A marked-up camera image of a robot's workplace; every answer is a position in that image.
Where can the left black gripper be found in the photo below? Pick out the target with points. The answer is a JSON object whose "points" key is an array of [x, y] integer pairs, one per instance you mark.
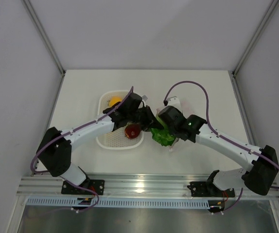
{"points": [[152, 122]]}

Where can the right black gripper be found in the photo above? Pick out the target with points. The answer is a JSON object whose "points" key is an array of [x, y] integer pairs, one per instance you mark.
{"points": [[179, 112]]}

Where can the green lettuce head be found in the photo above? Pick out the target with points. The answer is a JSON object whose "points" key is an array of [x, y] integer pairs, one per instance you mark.
{"points": [[162, 136]]}

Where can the clear zip top bag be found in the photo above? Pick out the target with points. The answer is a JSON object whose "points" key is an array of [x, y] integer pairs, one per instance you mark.
{"points": [[183, 106]]}

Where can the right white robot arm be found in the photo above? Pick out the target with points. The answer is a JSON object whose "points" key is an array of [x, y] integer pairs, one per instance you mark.
{"points": [[257, 170]]}

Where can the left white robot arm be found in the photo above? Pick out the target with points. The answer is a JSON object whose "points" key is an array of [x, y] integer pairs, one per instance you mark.
{"points": [[56, 146]]}

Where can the red apple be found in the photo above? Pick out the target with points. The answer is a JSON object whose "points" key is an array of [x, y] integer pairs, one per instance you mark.
{"points": [[132, 131]]}

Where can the white perforated plastic basket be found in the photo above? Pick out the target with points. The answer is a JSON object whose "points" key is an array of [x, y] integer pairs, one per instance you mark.
{"points": [[116, 140]]}

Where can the orange fruit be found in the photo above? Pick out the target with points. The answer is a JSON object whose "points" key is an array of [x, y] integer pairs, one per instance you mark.
{"points": [[114, 100]]}

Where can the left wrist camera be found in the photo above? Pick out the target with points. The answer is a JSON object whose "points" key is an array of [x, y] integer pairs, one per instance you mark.
{"points": [[144, 98]]}

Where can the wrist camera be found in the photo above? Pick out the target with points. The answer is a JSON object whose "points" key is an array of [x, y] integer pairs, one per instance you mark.
{"points": [[174, 101], [144, 98]]}

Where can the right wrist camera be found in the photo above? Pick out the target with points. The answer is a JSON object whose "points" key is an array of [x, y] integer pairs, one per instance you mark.
{"points": [[174, 101]]}

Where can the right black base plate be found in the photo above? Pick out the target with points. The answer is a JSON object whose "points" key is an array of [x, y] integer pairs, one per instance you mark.
{"points": [[201, 189]]}

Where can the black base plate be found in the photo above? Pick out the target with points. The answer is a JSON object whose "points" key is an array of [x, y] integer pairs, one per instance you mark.
{"points": [[201, 189], [96, 186]]}

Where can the aluminium mounting rail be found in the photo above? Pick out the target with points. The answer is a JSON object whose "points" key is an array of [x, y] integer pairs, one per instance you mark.
{"points": [[117, 185]]}

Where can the right aluminium frame post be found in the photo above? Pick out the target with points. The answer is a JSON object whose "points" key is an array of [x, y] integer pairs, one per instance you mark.
{"points": [[264, 22]]}

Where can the aluminium frame post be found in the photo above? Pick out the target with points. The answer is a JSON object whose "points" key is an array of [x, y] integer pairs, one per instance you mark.
{"points": [[43, 35], [264, 22]]}

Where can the white slotted cable duct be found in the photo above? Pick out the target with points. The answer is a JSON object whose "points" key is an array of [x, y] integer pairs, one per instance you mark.
{"points": [[119, 202]]}

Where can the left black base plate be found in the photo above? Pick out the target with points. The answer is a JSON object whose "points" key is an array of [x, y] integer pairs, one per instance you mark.
{"points": [[96, 186]]}

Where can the left aluminium frame post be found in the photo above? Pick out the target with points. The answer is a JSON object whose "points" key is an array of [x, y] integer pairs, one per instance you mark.
{"points": [[43, 35]]}

